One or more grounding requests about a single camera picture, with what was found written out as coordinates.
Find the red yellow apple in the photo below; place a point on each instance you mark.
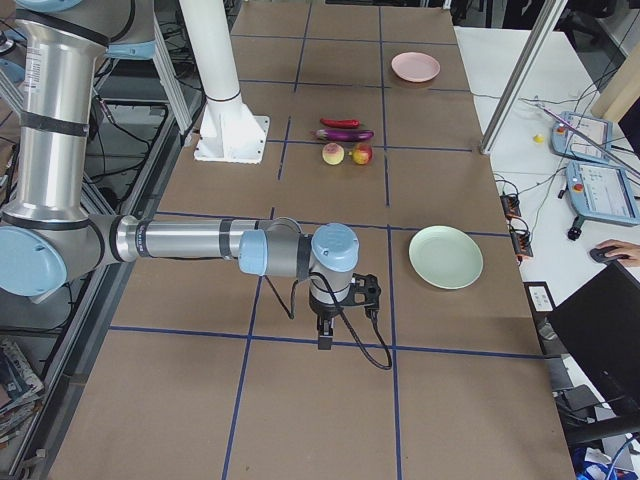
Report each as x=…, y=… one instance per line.
x=361, y=153

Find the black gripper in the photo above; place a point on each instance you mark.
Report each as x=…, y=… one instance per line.
x=322, y=310

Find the white label card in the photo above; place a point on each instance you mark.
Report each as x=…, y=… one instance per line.
x=541, y=299

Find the stack of magazines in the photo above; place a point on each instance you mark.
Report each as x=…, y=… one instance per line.
x=21, y=390

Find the person hand on mouse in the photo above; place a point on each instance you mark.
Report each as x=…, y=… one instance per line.
x=627, y=253

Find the purple eggplant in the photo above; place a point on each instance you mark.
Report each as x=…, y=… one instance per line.
x=343, y=135

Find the black computer mouse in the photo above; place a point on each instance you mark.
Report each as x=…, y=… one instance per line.
x=600, y=254

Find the black monitor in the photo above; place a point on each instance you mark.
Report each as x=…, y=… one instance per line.
x=599, y=327

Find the white pedestal column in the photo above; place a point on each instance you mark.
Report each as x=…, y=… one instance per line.
x=229, y=131

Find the teach pendant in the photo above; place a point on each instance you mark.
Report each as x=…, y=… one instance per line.
x=601, y=192
x=582, y=137

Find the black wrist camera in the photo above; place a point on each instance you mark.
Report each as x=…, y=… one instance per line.
x=365, y=292

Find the pink yellow peach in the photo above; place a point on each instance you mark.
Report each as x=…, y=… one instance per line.
x=333, y=153

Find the red chili pepper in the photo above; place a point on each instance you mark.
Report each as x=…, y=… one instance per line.
x=340, y=123

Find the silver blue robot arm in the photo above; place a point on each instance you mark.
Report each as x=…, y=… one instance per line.
x=47, y=238

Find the upper teach pendant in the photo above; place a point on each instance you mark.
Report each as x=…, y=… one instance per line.
x=582, y=137

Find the aluminium frame post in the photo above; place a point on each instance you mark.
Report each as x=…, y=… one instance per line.
x=549, y=15

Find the lower teach pendant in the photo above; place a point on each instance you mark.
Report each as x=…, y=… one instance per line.
x=601, y=192

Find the pink plate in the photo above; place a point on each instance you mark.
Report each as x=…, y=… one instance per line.
x=415, y=67

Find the orange circuit board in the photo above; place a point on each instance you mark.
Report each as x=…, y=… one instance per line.
x=519, y=231

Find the light green plate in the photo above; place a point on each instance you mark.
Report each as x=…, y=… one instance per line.
x=445, y=257

